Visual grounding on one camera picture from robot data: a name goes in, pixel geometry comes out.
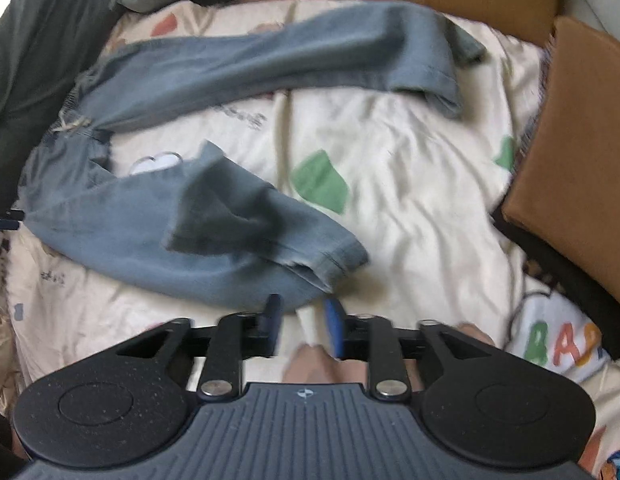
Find folded brown garment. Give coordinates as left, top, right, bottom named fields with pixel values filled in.
left=503, top=18, right=620, bottom=302

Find person's bare foot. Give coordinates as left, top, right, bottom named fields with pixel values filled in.
left=282, top=323, right=494, bottom=391

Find folded black garment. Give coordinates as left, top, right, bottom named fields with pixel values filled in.
left=491, top=198, right=620, bottom=360

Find blue denim pants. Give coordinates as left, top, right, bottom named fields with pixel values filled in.
left=18, top=1, right=485, bottom=310

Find dark green blanket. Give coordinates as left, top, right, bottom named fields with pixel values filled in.
left=0, top=0, right=120, bottom=208

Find white patterned bed sheet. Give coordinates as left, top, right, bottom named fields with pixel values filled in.
left=0, top=21, right=620, bottom=479

